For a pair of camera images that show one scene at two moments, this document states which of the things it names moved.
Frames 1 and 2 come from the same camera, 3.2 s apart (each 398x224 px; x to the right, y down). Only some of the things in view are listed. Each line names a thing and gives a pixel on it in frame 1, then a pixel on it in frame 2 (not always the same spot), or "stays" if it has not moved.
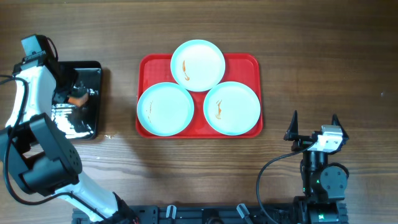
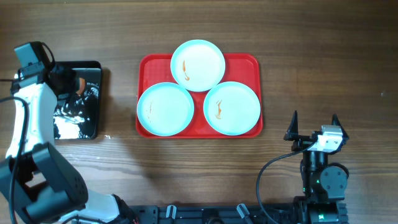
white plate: (165, 109) stays
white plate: (198, 65) stays
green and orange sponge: (78, 101) → (81, 86)
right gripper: (306, 138) stays
